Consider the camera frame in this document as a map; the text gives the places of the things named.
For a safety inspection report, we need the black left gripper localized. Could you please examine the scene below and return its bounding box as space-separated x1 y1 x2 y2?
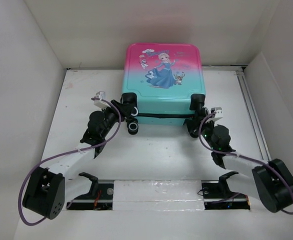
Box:
101 100 134 139

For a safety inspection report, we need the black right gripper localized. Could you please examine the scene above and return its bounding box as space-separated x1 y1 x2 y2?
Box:
184 115 217 151

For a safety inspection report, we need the pink and teal suitcase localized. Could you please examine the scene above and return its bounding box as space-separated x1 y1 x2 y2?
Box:
121 43 207 135

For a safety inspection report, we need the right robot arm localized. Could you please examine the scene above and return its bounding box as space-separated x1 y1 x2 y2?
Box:
184 113 293 215

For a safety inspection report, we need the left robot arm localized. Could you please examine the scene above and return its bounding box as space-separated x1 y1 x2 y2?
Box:
17 97 139 226

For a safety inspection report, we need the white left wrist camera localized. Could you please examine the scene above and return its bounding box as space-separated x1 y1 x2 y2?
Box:
91 91 110 110

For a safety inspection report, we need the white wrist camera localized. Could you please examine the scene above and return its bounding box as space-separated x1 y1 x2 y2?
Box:
210 107 224 122
91 91 110 110

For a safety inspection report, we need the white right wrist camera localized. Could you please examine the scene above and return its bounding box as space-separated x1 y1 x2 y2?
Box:
210 107 224 122

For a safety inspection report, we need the aluminium frame rail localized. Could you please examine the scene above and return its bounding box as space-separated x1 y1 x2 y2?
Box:
203 65 271 161

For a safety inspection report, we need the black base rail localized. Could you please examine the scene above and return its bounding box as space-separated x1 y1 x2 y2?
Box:
67 180 250 212

